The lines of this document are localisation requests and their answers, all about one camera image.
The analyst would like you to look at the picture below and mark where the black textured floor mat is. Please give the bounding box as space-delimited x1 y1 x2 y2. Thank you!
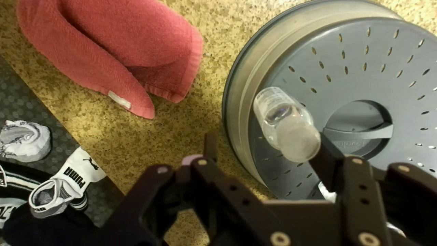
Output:
0 56 127 229

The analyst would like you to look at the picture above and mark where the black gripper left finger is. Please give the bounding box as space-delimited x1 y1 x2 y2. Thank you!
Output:
97 132 292 246

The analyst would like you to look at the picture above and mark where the clear bottle white cap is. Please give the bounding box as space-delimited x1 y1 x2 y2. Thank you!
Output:
252 85 322 164

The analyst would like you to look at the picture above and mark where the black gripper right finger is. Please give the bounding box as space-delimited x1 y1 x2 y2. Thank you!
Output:
313 135 437 246

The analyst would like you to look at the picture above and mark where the grey vented microwave plate cover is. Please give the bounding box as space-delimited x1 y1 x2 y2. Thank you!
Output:
221 0 437 202

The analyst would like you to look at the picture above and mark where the pink folded towel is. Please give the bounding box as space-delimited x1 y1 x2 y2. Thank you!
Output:
15 0 205 120

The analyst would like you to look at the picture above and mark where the grey white sneaker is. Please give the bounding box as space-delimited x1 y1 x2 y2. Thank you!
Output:
0 119 53 164

